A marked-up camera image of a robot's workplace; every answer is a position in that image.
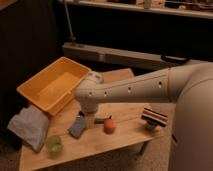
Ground blue sponge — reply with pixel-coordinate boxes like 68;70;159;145
68;116;86;139

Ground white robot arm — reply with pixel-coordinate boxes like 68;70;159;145
75;62;213;171

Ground green plastic cup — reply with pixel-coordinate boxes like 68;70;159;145
45;135;62;154

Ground orange fruit toy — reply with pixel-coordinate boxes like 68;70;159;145
104;119;116;134

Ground yellow plastic bin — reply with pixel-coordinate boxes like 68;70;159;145
17;57;90;116

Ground grey cloth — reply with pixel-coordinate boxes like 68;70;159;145
7;105;49;153

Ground striped brush block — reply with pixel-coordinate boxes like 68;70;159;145
141;108;168;130

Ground low wooden shelf bench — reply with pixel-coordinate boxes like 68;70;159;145
62;41;208;71

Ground metal stand pole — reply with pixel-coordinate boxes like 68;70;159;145
63;0;76;46

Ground black device on bench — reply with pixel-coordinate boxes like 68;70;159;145
161;55;189;64

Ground upper wooden shelf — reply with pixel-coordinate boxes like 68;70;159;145
56;0;213;20

